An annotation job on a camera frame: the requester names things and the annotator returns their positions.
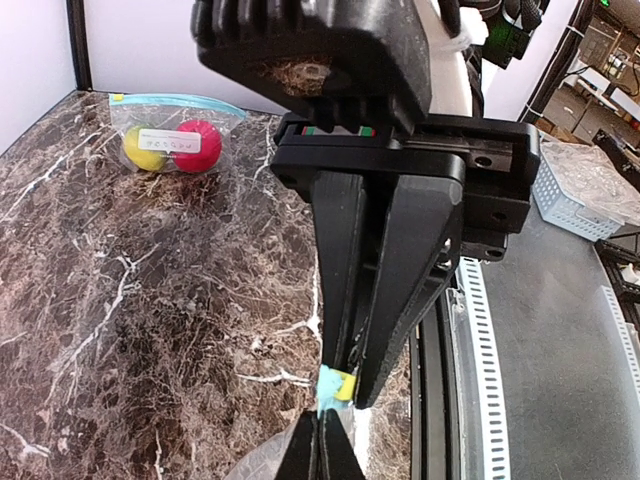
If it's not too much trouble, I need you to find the black front frame rail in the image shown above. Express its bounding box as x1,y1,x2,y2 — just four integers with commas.
409,294,463,480

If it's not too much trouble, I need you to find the clear zip bag blue zipper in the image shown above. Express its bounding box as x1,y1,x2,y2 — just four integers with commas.
227,365,356,479

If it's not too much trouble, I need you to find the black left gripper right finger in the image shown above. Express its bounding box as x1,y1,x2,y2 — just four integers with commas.
319,412,365,480

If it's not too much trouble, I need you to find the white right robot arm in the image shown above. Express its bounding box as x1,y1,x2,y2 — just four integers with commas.
191,1,540,409

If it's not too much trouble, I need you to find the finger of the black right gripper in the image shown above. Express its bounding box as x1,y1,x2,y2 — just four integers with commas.
312,172,367,371
355,175,463,409

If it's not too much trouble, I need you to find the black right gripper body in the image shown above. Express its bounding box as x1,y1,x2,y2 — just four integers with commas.
271,113,540,260

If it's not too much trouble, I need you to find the red toy apple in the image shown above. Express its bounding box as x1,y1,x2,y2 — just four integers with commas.
173,120,222,173

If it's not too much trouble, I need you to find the white slotted cable duct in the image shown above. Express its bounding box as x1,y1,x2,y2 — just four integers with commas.
458,258,639,479

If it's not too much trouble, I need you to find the clear zip bag yellow slider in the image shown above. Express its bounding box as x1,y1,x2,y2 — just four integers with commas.
108,93,247,174

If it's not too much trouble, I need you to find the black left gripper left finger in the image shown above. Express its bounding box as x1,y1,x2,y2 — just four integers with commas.
275,412,319,480

